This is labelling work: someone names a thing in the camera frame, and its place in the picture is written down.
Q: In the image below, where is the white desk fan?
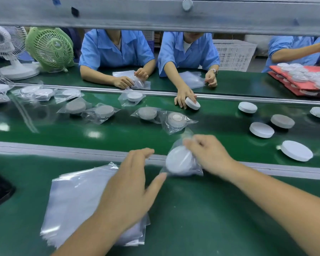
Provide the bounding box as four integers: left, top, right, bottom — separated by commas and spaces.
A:
0, 25, 41, 81

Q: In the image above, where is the row of bagged round discs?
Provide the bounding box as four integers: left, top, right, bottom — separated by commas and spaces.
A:
0, 83, 199, 135

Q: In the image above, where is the person's left hand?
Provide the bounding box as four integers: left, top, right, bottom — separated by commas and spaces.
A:
96, 148, 167, 233

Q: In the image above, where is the person's right hand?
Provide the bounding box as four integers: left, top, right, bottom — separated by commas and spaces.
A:
183, 134, 239, 182

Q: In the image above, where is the pile of discs on trays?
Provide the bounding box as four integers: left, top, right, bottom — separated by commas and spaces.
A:
276, 62, 320, 97

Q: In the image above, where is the green desk fan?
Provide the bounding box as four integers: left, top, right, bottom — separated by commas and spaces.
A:
25, 27, 75, 73

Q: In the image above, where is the green conveyor belt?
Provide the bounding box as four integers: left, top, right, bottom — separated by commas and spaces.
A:
0, 89, 320, 169

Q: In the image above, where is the clear plastic bag pile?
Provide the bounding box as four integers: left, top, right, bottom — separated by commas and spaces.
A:
179, 71, 206, 90
113, 70, 151, 90

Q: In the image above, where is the grey metal overhead beam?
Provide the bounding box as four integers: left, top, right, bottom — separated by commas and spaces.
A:
0, 0, 320, 38

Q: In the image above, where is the stack of clear plastic bags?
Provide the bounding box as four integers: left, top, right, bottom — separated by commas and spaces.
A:
40, 162, 151, 249

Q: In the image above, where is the person's right forearm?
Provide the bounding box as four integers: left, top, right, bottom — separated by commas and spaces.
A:
225, 160, 320, 256

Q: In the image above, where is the grey-faced round disc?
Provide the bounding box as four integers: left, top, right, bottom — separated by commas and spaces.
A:
270, 114, 295, 129

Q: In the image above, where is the person's left forearm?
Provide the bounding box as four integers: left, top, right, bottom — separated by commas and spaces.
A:
51, 210, 129, 256

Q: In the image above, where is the white plastic crate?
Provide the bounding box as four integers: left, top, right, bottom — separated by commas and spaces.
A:
212, 39, 257, 72

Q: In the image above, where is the stack of red trays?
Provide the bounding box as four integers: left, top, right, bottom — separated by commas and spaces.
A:
268, 65, 320, 97

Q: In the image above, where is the metal conveyor side rail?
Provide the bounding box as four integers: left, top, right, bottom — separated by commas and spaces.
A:
0, 141, 320, 182
11, 82, 320, 106

